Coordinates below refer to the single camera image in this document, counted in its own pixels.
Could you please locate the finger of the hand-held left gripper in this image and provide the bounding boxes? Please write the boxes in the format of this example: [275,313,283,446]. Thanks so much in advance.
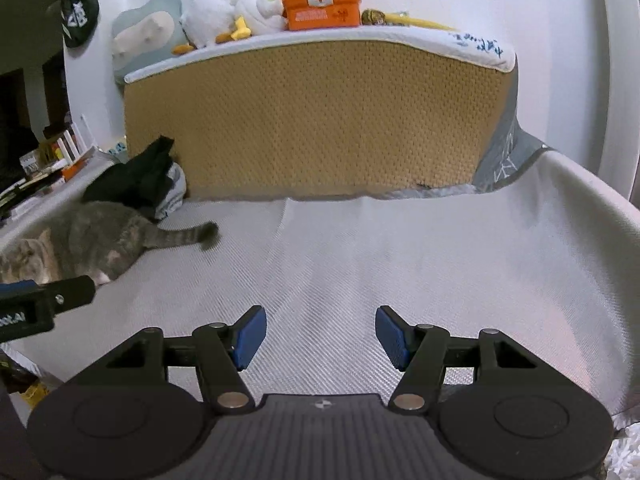
[39,274,99,314]

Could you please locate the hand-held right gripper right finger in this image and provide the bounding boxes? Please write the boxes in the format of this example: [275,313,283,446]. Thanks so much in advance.
[375,304,546,414]

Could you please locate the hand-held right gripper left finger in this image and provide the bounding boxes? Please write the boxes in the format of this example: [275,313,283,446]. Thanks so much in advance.
[100,304,267,414]

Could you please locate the grey tabby cat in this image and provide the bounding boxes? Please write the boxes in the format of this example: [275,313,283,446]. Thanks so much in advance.
[0,200,221,289]

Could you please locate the black folded garment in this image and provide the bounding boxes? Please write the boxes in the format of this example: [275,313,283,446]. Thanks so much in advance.
[81,136,176,213]

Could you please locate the light grey garment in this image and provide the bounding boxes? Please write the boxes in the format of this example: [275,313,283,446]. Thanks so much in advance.
[152,161,189,221]

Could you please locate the tan woven mattress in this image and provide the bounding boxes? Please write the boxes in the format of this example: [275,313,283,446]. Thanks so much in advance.
[122,24,520,200]

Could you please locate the white fluffy rug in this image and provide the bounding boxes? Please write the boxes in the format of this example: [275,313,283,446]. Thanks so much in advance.
[604,409,640,480]

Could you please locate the blue and beige plush cushion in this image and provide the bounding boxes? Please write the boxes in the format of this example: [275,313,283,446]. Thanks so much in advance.
[110,0,189,86]

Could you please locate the black bag white print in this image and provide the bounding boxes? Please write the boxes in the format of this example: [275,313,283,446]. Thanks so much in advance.
[59,0,101,50]

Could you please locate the white goose plush orange feet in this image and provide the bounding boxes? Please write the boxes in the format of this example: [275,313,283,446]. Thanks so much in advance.
[171,0,251,57]

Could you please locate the white duck plush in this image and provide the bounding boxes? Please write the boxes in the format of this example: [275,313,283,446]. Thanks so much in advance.
[232,0,289,39]

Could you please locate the orange first aid box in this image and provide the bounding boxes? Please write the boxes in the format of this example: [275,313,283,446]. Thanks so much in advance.
[281,0,364,32]

